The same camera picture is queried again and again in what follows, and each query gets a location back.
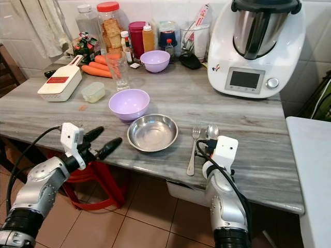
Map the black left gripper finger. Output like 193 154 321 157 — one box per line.
83 126 105 144
96 137 123 161

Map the silver spoon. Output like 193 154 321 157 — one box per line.
205 124 220 141

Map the silver fork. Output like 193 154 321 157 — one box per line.
187 127 202 177

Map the red plastic stool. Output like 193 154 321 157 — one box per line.
67 158 127 211

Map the small pale lidded container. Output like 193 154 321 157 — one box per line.
81 82 106 103

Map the stainless steel plate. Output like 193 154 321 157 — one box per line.
127 114 179 153

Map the large purple plastic bowl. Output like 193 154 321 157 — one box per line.
109 88 151 122

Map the white plastic bin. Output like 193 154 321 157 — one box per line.
165 181 207 207

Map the white grater with red blade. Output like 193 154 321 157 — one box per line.
37 55 84 102

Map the clear drinking glass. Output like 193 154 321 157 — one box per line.
106 50 129 78

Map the black oval case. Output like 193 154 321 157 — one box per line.
179 52 202 70

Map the colourful snack packet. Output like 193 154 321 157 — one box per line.
72 32 99 64

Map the white kitchen cooking machine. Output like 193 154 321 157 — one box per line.
207 0 307 99

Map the small white capped sauce bottle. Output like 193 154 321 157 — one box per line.
121 30 132 63

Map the small purple bowl with sticker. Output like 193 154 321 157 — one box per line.
140 50 171 73

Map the white side table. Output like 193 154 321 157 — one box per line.
285 116 331 248

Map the dark wooden chair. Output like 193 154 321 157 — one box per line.
0 46 26 99

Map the small red capped bottle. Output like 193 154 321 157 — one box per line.
165 39 175 56

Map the dark red canister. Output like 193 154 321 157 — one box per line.
128 21 146 58

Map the red lidded biscuit jar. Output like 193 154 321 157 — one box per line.
97 2 127 55

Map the clear utensil container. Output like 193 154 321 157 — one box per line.
180 4 213 60

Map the orange sauce bottle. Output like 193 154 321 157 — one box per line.
142 24 156 52

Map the clear white capped bottle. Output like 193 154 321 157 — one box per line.
76 4 100 50

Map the clear jar with blue contents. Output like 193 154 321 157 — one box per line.
158 21 180 51

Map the hanging pale towel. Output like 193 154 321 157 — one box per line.
21 0 65 57

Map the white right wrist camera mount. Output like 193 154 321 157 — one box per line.
214 135 238 166

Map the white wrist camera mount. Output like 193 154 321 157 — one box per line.
61 122 86 170
214 135 238 166

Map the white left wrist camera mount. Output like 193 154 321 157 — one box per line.
61 122 86 170

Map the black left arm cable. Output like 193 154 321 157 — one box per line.
6 126 63 215

